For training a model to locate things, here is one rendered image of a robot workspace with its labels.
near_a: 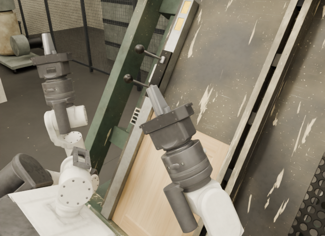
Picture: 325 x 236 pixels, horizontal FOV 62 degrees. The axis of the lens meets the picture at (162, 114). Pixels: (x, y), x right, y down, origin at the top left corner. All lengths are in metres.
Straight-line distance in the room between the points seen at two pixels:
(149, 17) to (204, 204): 0.96
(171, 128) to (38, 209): 0.33
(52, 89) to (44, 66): 0.07
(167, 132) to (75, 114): 0.41
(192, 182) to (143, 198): 0.58
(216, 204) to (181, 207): 0.07
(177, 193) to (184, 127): 0.13
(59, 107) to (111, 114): 0.48
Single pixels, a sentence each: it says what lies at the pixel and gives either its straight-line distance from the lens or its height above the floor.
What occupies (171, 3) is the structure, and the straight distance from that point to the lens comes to 1.31.
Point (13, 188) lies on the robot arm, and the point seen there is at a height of 1.32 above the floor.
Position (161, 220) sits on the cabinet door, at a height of 1.00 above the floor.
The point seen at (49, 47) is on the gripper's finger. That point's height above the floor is 1.61.
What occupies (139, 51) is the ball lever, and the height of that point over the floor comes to 1.54.
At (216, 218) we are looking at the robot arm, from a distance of 0.55.
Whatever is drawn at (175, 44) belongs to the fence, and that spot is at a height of 1.55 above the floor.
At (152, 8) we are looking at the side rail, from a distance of 1.31.
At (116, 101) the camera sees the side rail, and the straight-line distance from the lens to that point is 1.27.
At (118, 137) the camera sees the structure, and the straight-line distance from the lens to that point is 1.28.
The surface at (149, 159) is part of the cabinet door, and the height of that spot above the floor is 1.15.
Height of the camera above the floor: 1.81
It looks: 29 degrees down
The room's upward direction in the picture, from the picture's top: straight up
